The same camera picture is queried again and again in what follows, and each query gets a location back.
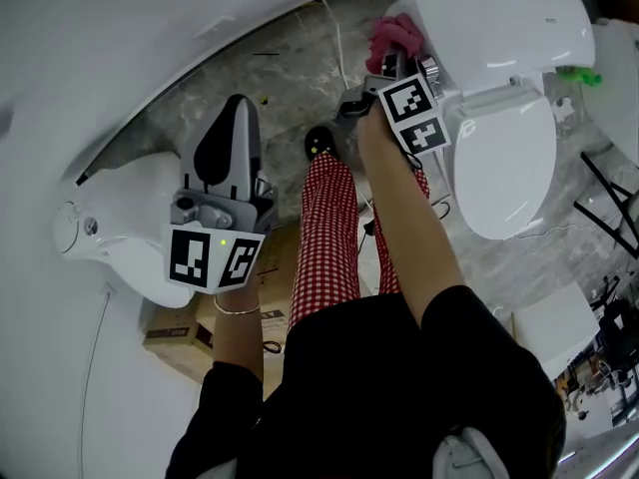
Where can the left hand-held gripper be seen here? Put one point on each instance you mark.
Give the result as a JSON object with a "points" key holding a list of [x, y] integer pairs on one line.
{"points": [[199, 257]]}

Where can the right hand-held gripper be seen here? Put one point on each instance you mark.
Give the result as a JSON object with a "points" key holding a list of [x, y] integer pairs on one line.
{"points": [[414, 113]]}

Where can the pink cloth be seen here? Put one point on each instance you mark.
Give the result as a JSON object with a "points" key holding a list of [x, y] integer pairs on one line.
{"points": [[394, 33]]}

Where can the white toilet with tank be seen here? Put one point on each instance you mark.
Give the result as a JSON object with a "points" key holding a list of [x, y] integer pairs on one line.
{"points": [[499, 167]]}

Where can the person's right forearm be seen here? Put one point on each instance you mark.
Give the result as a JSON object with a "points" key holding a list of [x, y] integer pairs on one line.
{"points": [[414, 217]]}

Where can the person's left forearm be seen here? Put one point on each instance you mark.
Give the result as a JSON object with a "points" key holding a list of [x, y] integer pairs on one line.
{"points": [[237, 342]]}

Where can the white egg-shaped toilet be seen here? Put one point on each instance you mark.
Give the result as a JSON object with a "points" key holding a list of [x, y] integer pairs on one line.
{"points": [[130, 202]]}

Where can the person's black slipper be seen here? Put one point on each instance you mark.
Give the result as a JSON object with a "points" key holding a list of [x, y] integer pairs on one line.
{"points": [[319, 143]]}

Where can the person's red checked trousers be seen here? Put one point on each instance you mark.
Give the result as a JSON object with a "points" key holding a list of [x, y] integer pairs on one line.
{"points": [[324, 237]]}

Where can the crumpled cardboard box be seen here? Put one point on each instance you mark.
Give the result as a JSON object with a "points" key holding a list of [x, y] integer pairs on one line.
{"points": [[175, 352]]}

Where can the person's black and white shirt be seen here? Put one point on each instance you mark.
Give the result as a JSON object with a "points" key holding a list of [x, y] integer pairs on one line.
{"points": [[374, 392]]}

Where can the white foam board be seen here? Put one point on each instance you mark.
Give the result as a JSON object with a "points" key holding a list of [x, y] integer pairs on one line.
{"points": [[554, 327]]}

